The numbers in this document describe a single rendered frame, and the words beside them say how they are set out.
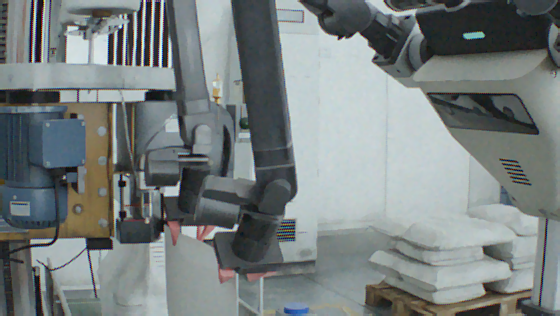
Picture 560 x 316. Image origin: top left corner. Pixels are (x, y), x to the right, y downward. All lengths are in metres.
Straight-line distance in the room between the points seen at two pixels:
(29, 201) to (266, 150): 0.61
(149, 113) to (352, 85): 4.84
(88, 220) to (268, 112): 0.79
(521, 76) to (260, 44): 0.42
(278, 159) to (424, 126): 5.86
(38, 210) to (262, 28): 0.70
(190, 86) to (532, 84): 0.62
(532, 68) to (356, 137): 5.37
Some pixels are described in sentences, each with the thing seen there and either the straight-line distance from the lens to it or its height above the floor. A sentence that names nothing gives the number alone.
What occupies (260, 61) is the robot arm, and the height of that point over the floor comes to 1.39.
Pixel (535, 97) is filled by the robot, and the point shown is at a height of 1.35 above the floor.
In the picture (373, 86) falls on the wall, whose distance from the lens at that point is 6.52.
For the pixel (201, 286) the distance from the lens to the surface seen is 1.33.
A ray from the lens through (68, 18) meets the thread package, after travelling 1.74.
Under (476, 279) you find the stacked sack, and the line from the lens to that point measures 4.34.
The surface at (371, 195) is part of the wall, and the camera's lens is 6.57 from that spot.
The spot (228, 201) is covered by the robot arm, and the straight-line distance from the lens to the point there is 1.04.
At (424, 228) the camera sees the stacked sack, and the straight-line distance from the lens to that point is 4.29.
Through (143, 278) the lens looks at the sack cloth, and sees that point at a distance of 1.94.
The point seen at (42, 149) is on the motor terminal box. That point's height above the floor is 1.25.
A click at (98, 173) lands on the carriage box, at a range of 1.65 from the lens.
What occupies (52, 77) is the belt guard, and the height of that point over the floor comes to 1.39.
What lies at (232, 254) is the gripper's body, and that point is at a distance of 1.12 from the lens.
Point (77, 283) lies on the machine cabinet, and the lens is 4.51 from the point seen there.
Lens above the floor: 1.34
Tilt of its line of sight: 4 degrees down
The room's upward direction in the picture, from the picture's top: 1 degrees clockwise
